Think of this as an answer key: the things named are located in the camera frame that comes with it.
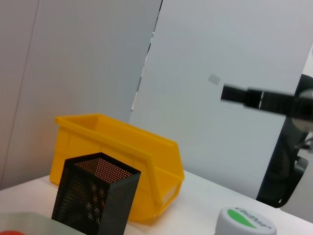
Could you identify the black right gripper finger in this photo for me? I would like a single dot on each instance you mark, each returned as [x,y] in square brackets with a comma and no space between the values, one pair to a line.
[254,98]

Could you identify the clear water bottle green label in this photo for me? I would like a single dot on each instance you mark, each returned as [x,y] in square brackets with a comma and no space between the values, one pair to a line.
[244,220]

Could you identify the orange fruit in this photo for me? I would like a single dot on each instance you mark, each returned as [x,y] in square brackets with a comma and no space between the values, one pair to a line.
[7,232]

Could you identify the black mesh pen holder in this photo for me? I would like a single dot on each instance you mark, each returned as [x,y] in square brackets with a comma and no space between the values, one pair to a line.
[80,195]

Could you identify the green glass fruit bowl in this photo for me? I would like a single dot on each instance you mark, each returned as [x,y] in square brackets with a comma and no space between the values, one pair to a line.
[29,224]

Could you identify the yellow plastic bin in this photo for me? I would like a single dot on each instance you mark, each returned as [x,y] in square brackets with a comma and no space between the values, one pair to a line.
[122,142]

